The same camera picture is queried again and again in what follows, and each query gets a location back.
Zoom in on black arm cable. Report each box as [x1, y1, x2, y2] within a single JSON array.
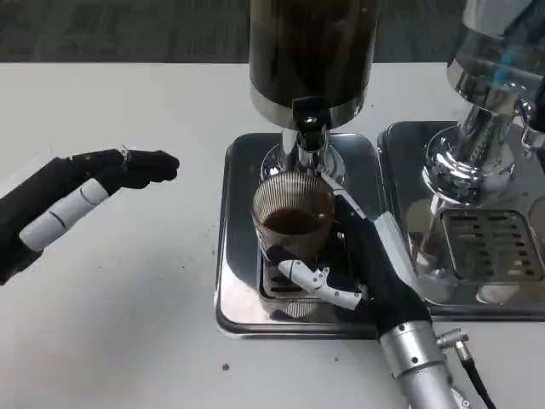
[[437, 328, 500, 409]]

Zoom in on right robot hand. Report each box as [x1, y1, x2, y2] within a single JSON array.
[[266, 170, 433, 342]]

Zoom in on dark tank drink dispenser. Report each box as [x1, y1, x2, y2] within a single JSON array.
[[248, 0, 383, 182]]

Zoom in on steel drip tray base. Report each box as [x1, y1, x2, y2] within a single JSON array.
[[376, 121, 545, 319], [215, 132, 387, 341]]

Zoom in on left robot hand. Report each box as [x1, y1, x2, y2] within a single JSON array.
[[0, 147, 181, 286]]

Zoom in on black dispenser tap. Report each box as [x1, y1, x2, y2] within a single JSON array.
[[292, 96, 331, 151]]

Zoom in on clear tank drink dispenser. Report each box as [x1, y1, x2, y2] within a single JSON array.
[[421, 0, 545, 208]]

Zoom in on chrome dispenser tap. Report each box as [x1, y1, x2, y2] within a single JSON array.
[[513, 95, 545, 151]]

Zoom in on clear ribbed glass cup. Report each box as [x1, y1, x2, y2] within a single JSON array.
[[251, 172, 338, 262]]

